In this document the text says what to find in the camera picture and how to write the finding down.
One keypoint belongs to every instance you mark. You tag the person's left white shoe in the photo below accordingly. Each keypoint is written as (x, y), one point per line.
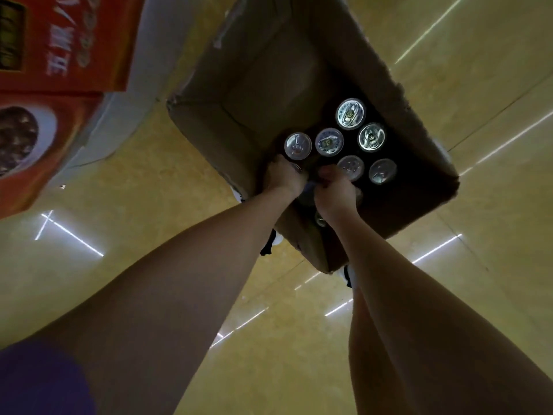
(268, 246)

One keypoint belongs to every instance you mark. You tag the person's left forearm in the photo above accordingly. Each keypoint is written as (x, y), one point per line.
(164, 306)

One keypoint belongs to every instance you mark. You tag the brown cardboard box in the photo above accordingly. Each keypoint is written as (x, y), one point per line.
(259, 82)

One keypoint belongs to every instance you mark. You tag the purple shirt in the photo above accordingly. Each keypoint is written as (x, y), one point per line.
(39, 380)

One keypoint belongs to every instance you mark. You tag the person's right hand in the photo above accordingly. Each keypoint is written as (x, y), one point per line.
(337, 194)

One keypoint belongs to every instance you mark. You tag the cans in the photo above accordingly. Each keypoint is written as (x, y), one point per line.
(351, 113)

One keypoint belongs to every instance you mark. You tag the person's white shoe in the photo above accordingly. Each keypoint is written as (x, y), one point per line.
(349, 276)
(268, 246)

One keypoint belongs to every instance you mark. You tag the round wooden shelf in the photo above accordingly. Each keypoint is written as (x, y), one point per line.
(142, 82)

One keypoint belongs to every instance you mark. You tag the person's right leg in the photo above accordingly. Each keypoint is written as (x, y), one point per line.
(371, 363)

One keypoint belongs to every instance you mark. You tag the person's left hand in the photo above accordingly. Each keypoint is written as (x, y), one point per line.
(285, 174)

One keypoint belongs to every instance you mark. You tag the person's right white shoe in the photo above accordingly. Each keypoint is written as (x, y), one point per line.
(349, 276)

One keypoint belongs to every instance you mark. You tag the person's right forearm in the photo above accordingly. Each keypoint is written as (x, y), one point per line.
(440, 324)

